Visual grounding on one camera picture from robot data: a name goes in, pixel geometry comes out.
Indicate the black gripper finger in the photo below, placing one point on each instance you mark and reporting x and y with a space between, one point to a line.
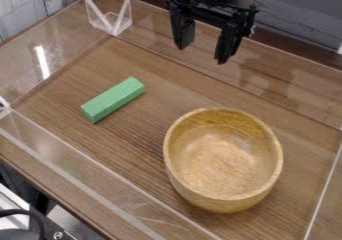
182 25
227 43

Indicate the green rectangular block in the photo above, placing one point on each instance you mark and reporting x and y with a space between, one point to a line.
112 99

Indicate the brown wooden bowl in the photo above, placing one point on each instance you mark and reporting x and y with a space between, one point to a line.
223 159

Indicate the clear acrylic tray walls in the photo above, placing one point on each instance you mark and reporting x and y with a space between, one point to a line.
102 168

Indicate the clear acrylic corner bracket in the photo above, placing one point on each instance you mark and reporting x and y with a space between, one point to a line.
110 22

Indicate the black metal table frame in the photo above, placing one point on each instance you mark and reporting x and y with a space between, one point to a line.
48 218

